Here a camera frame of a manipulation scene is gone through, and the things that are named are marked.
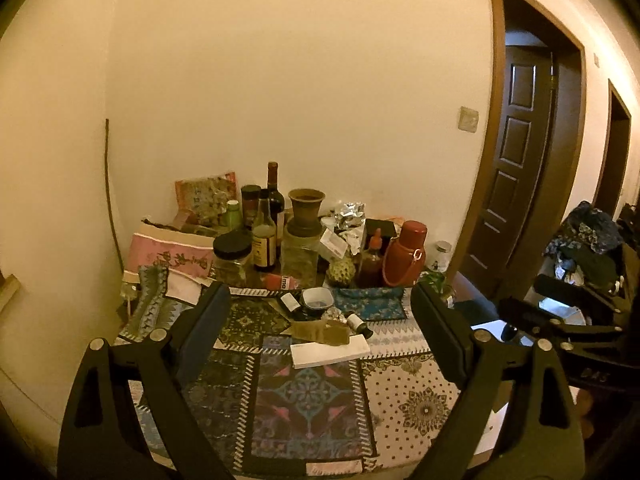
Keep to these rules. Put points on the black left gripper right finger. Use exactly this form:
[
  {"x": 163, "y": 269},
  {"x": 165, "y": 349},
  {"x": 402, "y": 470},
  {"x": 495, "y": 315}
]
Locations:
[{"x": 514, "y": 418}]

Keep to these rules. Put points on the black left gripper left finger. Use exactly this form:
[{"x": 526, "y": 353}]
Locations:
[{"x": 101, "y": 437}]

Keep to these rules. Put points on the white cardboard box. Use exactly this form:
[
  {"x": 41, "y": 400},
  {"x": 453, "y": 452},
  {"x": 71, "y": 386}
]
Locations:
[{"x": 312, "y": 354}]

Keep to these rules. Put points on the brown cardboard packaging card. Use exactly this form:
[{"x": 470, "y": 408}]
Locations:
[{"x": 331, "y": 332}]

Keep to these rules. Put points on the white paper on chair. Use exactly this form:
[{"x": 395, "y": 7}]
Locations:
[{"x": 569, "y": 315}]

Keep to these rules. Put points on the dark floral cloth pile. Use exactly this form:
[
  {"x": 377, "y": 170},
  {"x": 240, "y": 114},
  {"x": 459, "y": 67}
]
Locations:
[{"x": 589, "y": 239}]

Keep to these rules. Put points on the brown wooden door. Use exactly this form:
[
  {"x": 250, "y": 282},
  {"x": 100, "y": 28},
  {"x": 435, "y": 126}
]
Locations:
[{"x": 521, "y": 142}]

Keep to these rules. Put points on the small clear glass jar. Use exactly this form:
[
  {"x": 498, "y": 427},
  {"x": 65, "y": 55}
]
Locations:
[{"x": 441, "y": 256}]

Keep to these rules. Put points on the pink embroidered cloth bag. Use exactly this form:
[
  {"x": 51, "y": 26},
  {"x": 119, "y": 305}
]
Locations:
[{"x": 189, "y": 254}]

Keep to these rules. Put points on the red thermos jug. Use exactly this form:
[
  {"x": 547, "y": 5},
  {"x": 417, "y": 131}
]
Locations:
[{"x": 405, "y": 255}]

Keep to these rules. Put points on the patchwork patterned tablecloth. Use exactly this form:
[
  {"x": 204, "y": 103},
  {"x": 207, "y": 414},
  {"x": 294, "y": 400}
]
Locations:
[{"x": 266, "y": 418}]

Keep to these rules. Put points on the orange sauce bottle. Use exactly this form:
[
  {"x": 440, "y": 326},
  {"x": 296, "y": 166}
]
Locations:
[{"x": 369, "y": 273}]

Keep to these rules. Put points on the black-lidded glass jar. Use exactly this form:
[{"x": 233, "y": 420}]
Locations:
[{"x": 233, "y": 258}]

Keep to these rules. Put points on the small white-labelled dark bottle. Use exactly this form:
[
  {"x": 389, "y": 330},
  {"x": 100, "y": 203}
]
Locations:
[{"x": 292, "y": 306}]

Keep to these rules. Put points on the black box on table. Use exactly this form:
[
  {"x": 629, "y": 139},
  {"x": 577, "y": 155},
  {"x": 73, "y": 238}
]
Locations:
[{"x": 387, "y": 231}]

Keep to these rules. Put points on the green custard apple fruit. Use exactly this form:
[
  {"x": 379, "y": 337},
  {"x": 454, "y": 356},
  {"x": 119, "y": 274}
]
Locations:
[{"x": 341, "y": 273}]

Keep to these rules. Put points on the green bottle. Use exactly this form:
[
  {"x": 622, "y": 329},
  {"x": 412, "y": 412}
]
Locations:
[{"x": 233, "y": 216}]

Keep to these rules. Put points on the white ceramic bowl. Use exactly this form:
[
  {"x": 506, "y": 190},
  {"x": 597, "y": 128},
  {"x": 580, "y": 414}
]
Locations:
[{"x": 318, "y": 298}]

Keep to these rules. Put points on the red patterned snack packet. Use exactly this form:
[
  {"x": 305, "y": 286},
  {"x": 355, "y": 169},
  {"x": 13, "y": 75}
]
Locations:
[{"x": 207, "y": 197}]

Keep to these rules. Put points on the clear liquor bottle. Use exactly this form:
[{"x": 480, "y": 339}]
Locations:
[{"x": 264, "y": 235}]

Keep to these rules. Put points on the large clear glass jar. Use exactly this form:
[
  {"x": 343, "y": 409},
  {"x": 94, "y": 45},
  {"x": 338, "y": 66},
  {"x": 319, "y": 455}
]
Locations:
[{"x": 299, "y": 259}]

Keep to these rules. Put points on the crumpled silver foil bag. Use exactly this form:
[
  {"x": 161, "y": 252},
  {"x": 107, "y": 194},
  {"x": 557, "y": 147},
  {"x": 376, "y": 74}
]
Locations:
[{"x": 349, "y": 215}]

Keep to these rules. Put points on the dark brown lidded jar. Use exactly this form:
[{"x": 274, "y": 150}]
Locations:
[{"x": 250, "y": 203}]

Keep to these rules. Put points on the dark red wine bottle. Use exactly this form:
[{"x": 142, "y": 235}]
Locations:
[{"x": 276, "y": 200}]

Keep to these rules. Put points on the brown clay vase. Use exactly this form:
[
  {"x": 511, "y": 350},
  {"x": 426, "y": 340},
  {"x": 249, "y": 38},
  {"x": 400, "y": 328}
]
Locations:
[{"x": 306, "y": 204}]

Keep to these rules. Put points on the wall light switch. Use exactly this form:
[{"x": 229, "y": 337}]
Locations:
[{"x": 468, "y": 119}]

